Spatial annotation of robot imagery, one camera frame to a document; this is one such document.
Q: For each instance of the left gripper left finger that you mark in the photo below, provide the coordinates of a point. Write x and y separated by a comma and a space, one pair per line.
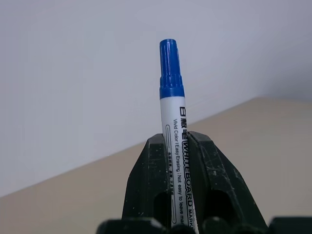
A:
146, 175

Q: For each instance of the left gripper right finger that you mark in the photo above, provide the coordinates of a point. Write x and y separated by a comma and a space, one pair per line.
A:
219, 175

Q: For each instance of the blue whiteboard marker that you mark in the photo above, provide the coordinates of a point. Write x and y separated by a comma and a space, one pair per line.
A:
170, 109

